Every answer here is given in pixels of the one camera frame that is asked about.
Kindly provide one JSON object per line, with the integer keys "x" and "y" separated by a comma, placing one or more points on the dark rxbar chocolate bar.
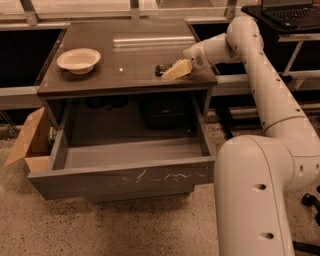
{"x": 161, "y": 69}

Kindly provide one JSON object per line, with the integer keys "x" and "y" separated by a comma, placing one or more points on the black laptop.
{"x": 291, "y": 13}

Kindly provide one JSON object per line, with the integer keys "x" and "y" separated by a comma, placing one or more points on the black laptop stand table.
{"x": 294, "y": 52}

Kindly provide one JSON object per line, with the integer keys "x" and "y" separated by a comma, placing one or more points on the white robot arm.
{"x": 252, "y": 173}

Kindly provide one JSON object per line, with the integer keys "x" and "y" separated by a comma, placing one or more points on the white paper bowl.
{"x": 79, "y": 61}

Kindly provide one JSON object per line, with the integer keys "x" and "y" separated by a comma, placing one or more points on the grey cabinet with glass top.
{"x": 130, "y": 51}

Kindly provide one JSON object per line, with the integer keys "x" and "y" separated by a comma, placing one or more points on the black office chair base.
{"x": 308, "y": 243}

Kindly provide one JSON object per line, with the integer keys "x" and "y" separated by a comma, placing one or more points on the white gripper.
{"x": 195, "y": 56}

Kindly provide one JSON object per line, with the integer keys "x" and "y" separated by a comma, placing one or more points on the grey open top drawer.
{"x": 110, "y": 155}

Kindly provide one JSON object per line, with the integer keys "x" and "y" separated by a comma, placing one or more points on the brown cardboard box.
{"x": 32, "y": 143}

